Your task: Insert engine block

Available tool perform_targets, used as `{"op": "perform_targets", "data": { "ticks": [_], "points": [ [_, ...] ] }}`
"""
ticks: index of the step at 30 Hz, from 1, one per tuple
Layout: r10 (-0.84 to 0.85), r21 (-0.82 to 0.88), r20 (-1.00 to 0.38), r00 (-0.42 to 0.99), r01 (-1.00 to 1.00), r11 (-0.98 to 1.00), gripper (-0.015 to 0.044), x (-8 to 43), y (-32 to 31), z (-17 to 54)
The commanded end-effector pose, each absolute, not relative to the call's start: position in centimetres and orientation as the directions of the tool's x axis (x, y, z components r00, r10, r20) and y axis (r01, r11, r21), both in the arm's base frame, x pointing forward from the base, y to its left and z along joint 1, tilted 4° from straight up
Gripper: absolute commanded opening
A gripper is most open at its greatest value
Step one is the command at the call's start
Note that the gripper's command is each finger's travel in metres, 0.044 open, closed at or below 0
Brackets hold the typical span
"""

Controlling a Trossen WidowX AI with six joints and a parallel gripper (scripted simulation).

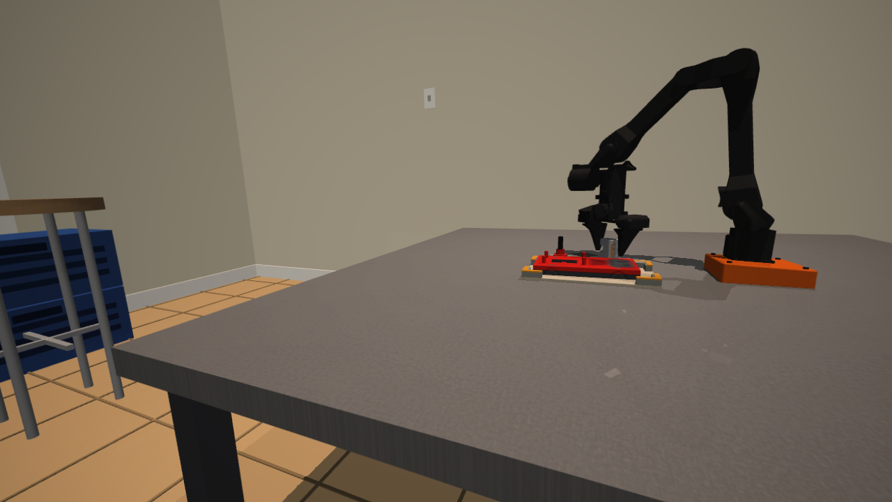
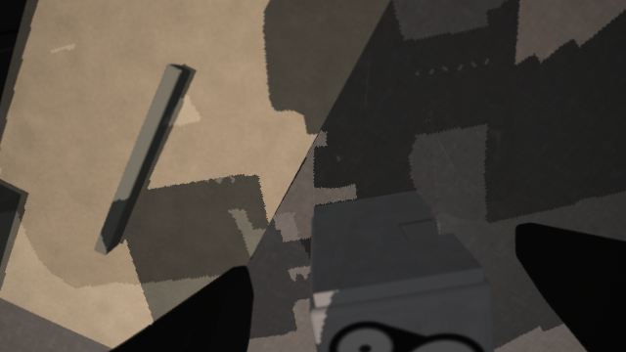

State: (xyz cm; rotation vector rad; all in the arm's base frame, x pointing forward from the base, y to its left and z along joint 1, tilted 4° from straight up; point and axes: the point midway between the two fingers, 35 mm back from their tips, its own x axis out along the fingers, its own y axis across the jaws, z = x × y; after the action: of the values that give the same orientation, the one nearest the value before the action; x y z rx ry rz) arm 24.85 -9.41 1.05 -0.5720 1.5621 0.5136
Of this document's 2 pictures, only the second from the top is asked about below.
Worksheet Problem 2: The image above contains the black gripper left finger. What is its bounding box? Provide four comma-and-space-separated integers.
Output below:
109, 266, 253, 352

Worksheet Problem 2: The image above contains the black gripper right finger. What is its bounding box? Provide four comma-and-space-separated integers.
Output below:
514, 223, 626, 352

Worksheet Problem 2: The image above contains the tan flat slab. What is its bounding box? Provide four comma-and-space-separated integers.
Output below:
0, 0, 390, 349

